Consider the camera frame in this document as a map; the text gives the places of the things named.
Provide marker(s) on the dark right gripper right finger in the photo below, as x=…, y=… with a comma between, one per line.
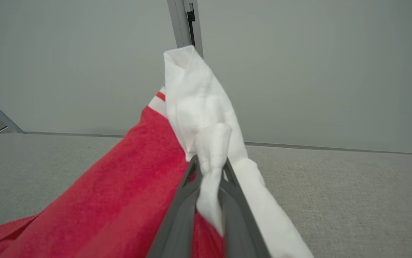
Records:
x=240, y=229

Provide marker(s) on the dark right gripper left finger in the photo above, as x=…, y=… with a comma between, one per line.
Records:
x=177, y=229

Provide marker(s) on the red white basketball jersey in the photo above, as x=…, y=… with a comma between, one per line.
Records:
x=119, y=200

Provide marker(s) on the grey metal partition post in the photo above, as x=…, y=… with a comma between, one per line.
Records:
x=180, y=21

